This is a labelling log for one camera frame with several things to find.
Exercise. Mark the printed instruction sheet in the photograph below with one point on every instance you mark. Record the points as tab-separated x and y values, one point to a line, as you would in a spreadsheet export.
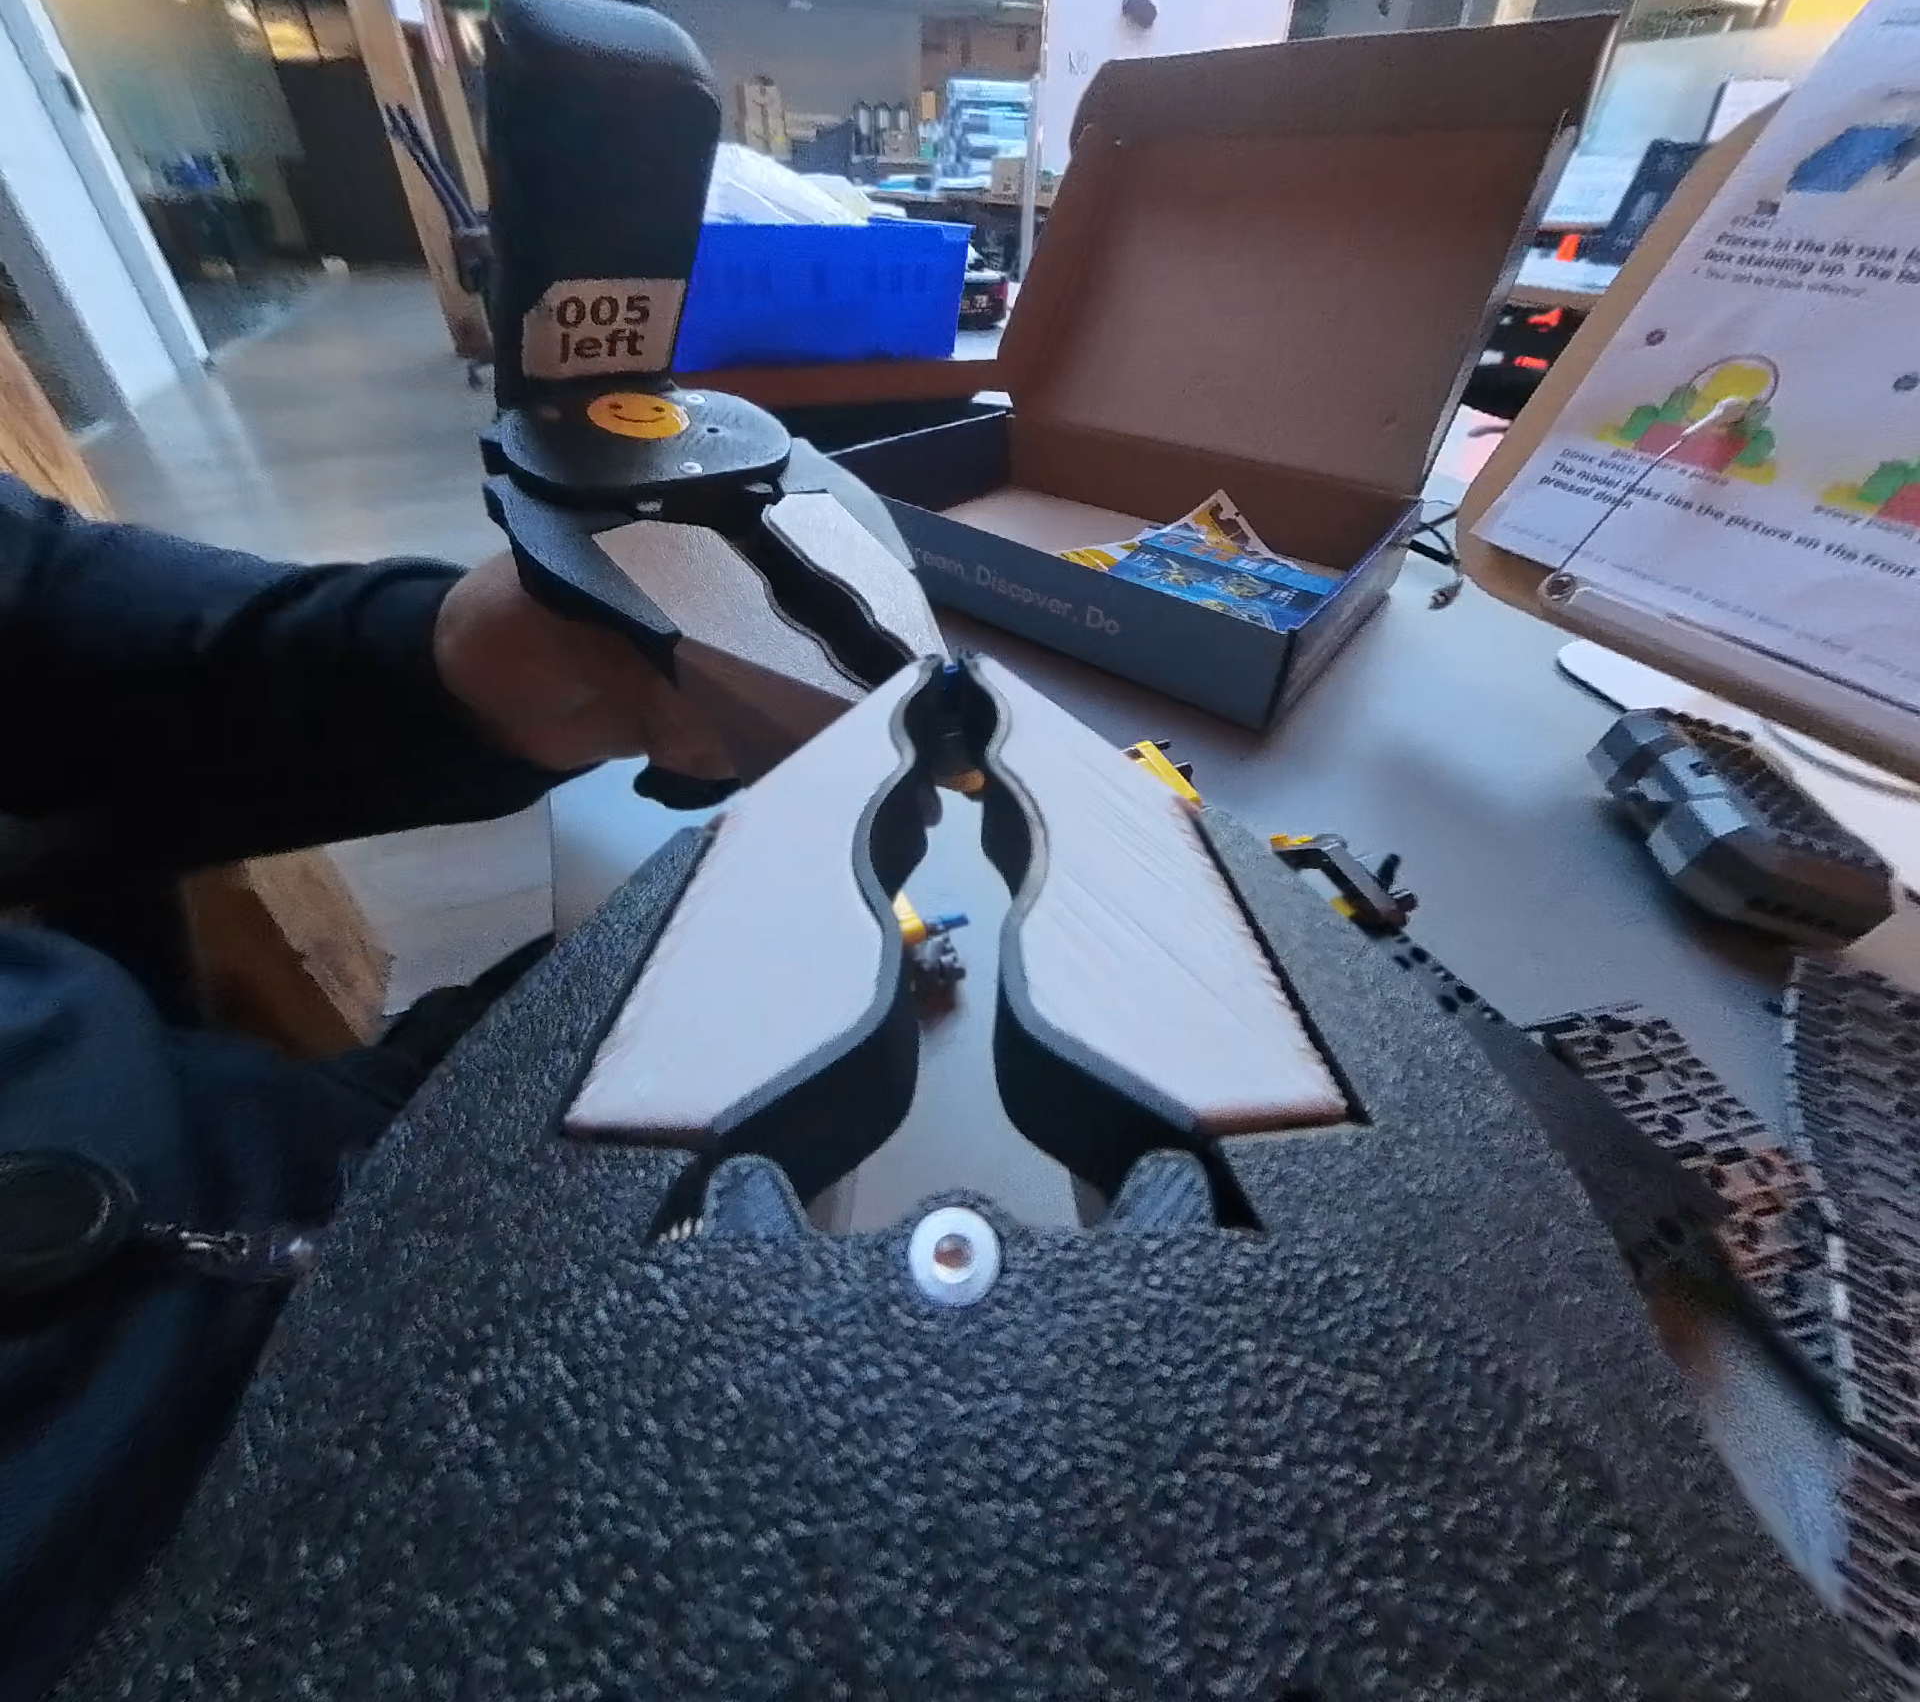
1771	382

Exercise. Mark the small grey yellow brick assembly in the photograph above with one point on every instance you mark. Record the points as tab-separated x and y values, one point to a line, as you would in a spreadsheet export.
933	953

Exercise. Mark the blue yellow instruction booklet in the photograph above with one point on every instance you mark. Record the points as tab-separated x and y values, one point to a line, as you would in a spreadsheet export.
1215	517

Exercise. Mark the blue plastic crate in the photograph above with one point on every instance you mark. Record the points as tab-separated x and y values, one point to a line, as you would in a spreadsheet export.
825	293

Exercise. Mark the grey brick motor block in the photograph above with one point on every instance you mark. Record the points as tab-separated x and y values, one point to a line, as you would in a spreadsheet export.
1725	816

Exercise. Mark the instruction sheet on clipboard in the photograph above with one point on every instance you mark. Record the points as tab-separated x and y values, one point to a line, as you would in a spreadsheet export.
1725	660

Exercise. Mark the person's left hand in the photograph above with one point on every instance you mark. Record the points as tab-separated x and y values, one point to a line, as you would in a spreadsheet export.
554	683

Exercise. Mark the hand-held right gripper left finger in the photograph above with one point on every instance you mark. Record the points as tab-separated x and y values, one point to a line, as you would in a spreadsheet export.
750	967

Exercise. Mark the blue printed booklet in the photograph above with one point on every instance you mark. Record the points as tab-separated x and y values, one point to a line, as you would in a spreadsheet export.
1231	585

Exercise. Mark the wooden post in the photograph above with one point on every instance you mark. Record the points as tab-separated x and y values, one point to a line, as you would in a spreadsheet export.
375	7

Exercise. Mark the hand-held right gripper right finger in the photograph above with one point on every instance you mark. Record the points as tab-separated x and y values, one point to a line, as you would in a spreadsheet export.
1154	967

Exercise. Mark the yellow grey brick arm assembly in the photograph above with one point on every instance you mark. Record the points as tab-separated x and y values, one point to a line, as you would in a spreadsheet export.
1162	773

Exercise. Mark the white plastic bags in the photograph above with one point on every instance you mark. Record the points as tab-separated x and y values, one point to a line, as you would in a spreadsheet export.
764	186

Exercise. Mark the brown table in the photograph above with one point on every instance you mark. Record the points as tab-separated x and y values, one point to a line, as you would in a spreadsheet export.
871	382

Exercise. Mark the small black pin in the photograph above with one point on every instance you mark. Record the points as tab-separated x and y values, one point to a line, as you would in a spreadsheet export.
956	727

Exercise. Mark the navy cardboard box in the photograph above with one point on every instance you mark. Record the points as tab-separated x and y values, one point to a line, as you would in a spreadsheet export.
1275	277

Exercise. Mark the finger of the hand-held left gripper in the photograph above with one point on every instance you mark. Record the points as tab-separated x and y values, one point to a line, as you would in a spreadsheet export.
704	593
863	577

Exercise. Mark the black perforated battery box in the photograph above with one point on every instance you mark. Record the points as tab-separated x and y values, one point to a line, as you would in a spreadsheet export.
1463	983

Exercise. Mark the grey desk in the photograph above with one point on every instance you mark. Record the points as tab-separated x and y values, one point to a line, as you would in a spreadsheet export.
1425	802

